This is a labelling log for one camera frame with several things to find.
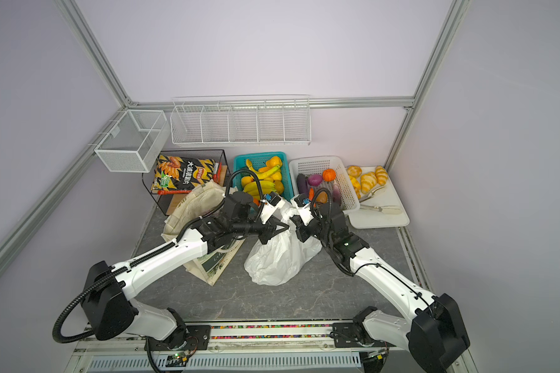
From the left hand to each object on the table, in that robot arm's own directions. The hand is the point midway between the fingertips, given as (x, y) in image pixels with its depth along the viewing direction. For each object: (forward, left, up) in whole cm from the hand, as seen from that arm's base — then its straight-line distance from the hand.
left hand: (286, 229), depth 73 cm
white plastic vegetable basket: (+38, -13, -15) cm, 43 cm away
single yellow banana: (+39, +10, -15) cm, 43 cm away
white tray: (+21, -43, -20) cm, 52 cm away
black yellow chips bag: (+30, +43, -2) cm, 52 cm away
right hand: (+6, -2, -1) cm, 6 cm away
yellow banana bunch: (+33, +7, -14) cm, 36 cm away
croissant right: (+40, -50, -21) cm, 67 cm away
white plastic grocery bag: (-7, +3, -7) cm, 10 cm away
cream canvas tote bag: (+15, +34, -4) cm, 38 cm away
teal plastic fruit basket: (+50, +9, -17) cm, 54 cm away
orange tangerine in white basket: (+39, -23, -18) cm, 49 cm away
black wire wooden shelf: (+32, +55, -22) cm, 67 cm away
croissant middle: (+36, -42, -20) cm, 58 cm away
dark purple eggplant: (+36, -10, -20) cm, 42 cm away
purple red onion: (+36, -15, -17) cm, 43 cm away
